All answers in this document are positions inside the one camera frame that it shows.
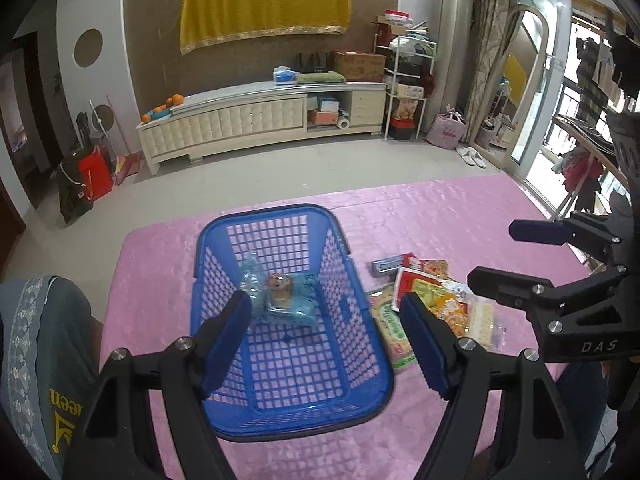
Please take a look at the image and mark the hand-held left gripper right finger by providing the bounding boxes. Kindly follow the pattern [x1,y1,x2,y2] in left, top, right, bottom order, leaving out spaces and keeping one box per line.
[397,292,588,480]

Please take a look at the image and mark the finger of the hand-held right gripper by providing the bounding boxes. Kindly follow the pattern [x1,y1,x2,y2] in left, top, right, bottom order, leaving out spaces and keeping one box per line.
[509,212,626,261]
[467,266,558,322]

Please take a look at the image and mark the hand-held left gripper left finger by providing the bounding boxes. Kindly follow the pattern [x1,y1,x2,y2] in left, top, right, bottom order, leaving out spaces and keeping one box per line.
[70,290,253,480]

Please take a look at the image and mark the purple yellow chip bag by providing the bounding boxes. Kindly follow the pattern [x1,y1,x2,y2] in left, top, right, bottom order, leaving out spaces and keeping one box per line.
[394,266,473,339]

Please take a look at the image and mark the blue plastic basket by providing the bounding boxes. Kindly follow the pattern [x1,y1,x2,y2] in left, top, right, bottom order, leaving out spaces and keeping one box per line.
[190,203,396,443]

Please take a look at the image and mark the green white cracker packet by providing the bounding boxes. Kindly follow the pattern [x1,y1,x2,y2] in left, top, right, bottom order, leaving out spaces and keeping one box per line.
[366,284,418,369]

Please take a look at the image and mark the clear wrapped cracker packet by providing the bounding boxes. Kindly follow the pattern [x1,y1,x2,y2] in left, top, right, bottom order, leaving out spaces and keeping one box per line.
[466,291,507,352]

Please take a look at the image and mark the clear blue snack packet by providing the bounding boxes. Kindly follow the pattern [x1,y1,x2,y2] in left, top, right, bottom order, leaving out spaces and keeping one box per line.
[239,252,320,328]

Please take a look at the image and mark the red yellow snack packet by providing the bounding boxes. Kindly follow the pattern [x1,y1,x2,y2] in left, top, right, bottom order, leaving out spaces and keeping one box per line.
[401,253,449,282]

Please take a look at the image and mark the blue gum pack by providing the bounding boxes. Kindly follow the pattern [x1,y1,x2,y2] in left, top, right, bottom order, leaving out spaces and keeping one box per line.
[371,254,405,277]

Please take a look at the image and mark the pink tablecloth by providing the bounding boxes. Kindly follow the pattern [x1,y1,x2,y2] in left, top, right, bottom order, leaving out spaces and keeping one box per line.
[99,174,597,480]

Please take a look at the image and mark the pink tote bag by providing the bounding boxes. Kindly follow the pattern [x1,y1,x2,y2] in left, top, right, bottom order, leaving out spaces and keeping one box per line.
[434,109,468,149]

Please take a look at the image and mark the arched floor mirror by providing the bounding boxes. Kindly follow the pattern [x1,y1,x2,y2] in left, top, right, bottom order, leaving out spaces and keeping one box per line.
[495,7,550,166]

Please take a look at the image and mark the hanging dark clothes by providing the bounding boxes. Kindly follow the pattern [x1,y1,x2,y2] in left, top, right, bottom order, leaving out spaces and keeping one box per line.
[574,30,628,111]

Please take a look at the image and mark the red gift box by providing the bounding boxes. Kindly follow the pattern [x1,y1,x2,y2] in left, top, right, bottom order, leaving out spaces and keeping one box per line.
[389,97,420,140]

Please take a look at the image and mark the patterned curtain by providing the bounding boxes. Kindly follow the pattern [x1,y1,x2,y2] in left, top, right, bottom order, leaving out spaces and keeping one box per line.
[472,0,513,148]

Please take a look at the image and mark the pink dustpan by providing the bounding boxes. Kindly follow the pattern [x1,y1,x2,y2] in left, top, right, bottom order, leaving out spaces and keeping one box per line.
[114,154,145,187]

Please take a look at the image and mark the red bag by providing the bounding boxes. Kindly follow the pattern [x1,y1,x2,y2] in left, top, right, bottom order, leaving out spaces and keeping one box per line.
[77,146,114,202]

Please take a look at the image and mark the black bag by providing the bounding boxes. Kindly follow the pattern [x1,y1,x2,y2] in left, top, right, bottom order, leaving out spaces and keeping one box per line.
[56,152,95,224]

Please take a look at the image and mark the cream tv cabinet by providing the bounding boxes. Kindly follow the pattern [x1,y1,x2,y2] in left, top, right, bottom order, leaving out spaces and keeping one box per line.
[136,80,388,177]

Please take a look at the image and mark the white metal rack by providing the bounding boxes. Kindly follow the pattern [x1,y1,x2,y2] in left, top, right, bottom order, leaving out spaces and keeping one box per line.
[372,19,436,141]

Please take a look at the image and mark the white standing air conditioner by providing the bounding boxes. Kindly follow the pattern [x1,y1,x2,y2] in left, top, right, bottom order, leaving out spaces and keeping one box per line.
[434,0,476,126]

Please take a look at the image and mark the cardboard box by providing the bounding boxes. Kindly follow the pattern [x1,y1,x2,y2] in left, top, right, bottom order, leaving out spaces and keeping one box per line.
[331,50,387,82]

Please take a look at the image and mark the green cushion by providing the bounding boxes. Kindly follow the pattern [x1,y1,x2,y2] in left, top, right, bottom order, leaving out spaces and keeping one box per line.
[295,71,347,85]

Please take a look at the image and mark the black router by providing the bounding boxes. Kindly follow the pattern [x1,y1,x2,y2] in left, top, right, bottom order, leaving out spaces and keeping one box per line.
[297,52,328,73]

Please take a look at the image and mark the yellow hanging cloth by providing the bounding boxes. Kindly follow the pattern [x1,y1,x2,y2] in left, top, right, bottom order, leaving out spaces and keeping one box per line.
[180,0,352,56]

